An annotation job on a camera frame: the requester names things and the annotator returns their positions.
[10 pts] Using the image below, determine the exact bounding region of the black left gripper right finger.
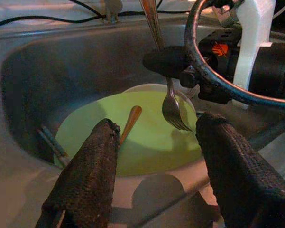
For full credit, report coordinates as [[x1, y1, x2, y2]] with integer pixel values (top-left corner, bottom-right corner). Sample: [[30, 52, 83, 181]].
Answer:
[[195, 113, 285, 228]]

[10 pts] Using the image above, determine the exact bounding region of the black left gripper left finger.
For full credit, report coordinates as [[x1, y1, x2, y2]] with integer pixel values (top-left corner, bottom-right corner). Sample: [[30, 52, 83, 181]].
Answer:
[[35, 118, 121, 228]]

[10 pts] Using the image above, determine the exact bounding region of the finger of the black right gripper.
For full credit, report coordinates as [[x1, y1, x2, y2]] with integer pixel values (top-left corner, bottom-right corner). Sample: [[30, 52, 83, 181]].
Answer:
[[143, 46, 192, 78]]

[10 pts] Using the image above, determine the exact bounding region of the steel fork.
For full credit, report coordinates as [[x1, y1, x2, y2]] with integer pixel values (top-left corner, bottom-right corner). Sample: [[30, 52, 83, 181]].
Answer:
[[139, 0, 194, 133]]

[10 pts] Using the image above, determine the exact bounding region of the wooden spoon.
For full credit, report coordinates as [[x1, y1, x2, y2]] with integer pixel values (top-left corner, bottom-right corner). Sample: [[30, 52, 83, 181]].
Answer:
[[118, 105, 143, 149]]

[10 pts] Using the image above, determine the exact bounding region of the green plate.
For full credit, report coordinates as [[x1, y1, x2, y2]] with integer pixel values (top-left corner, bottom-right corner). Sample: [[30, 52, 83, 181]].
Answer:
[[54, 91, 203, 178]]

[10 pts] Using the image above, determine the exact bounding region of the steel faucet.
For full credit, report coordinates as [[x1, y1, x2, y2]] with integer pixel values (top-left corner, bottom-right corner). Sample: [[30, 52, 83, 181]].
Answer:
[[103, 0, 123, 24]]

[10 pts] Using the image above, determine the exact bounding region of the steel sink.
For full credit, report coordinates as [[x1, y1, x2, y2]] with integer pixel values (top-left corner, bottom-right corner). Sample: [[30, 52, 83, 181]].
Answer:
[[0, 14, 285, 228]]

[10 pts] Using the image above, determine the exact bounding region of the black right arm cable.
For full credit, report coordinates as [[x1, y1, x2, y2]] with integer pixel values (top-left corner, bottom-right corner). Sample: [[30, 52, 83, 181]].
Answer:
[[184, 0, 285, 111]]

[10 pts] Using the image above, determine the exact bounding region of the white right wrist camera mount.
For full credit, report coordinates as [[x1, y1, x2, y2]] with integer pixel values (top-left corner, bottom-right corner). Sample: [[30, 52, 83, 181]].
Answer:
[[219, 0, 275, 90]]

